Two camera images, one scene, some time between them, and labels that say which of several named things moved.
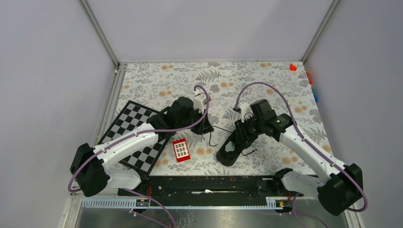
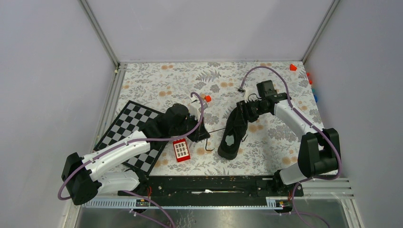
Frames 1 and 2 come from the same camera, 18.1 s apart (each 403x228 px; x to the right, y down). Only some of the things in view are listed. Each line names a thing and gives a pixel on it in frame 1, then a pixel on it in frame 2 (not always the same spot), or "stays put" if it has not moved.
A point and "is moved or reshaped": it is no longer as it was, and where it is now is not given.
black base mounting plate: [209, 186] stays put
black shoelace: [231, 132] to [215, 130]
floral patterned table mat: [228, 86] stays put
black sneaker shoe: [230, 152] is moved or reshaped
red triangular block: [292, 68] stays put
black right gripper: [242, 126] to [244, 114]
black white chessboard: [132, 115] stays put
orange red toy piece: [310, 80] stays put
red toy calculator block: [181, 150] stays put
